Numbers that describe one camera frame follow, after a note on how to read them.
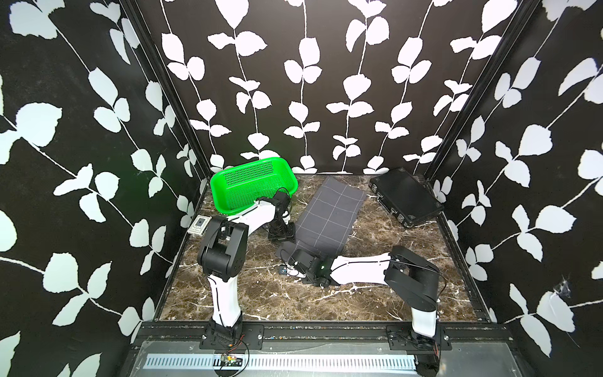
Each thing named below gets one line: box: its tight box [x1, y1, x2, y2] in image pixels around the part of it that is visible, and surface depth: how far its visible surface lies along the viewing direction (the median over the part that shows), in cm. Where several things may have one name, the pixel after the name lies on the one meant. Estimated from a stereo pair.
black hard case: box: [369, 167, 445, 228], surface depth 113 cm
